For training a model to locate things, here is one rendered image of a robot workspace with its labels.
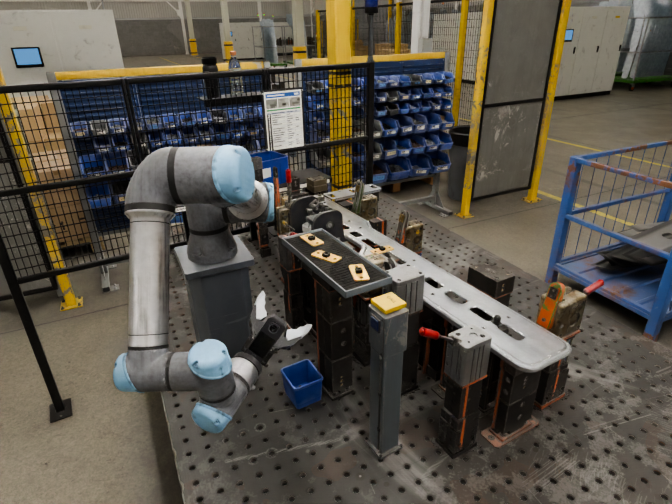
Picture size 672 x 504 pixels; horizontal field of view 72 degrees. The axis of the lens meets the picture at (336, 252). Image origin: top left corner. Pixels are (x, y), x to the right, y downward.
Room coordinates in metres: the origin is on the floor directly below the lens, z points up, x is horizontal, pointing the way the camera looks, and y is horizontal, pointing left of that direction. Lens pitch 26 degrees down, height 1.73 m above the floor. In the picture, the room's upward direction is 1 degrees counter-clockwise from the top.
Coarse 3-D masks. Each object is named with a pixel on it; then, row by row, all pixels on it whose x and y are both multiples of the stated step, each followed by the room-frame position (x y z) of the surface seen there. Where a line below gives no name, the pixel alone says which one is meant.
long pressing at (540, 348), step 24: (360, 240) 1.59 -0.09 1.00; (384, 240) 1.58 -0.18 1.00; (432, 264) 1.39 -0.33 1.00; (432, 288) 1.22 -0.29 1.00; (456, 288) 1.22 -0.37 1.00; (456, 312) 1.09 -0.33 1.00; (504, 312) 1.08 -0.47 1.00; (504, 336) 0.97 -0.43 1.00; (528, 336) 0.97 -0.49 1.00; (552, 336) 0.97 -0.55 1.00; (504, 360) 0.89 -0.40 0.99; (528, 360) 0.88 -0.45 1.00; (552, 360) 0.88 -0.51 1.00
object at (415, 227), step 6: (414, 222) 1.65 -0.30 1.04; (420, 222) 1.64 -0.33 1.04; (408, 228) 1.60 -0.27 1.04; (414, 228) 1.61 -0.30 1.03; (420, 228) 1.63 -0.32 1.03; (408, 234) 1.60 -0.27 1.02; (414, 234) 1.61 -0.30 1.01; (420, 234) 1.63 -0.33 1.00; (408, 240) 1.60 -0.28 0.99; (414, 240) 1.62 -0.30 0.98; (420, 240) 1.63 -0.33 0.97; (408, 246) 1.60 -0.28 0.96; (414, 246) 1.61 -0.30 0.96; (420, 246) 1.63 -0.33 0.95; (414, 252) 1.62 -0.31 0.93; (420, 252) 1.63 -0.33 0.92
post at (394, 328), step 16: (384, 320) 0.86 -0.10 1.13; (400, 320) 0.88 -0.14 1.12; (384, 336) 0.86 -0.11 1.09; (400, 336) 0.88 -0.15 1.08; (384, 352) 0.86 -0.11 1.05; (400, 352) 0.88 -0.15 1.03; (384, 368) 0.87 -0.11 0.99; (400, 368) 0.89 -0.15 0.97; (384, 384) 0.87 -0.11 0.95; (400, 384) 0.89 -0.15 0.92; (384, 400) 0.87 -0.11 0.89; (400, 400) 0.89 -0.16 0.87; (384, 416) 0.87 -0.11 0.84; (384, 432) 0.87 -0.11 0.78; (384, 448) 0.87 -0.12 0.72; (400, 448) 0.89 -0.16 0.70
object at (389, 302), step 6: (384, 294) 0.93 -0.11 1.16; (390, 294) 0.93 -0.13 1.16; (372, 300) 0.91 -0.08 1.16; (378, 300) 0.91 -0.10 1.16; (384, 300) 0.91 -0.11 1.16; (390, 300) 0.90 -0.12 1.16; (396, 300) 0.90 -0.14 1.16; (402, 300) 0.90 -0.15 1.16; (378, 306) 0.89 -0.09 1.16; (384, 306) 0.88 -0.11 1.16; (390, 306) 0.88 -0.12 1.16; (396, 306) 0.88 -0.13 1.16; (402, 306) 0.89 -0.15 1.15; (384, 312) 0.87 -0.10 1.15; (390, 312) 0.87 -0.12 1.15
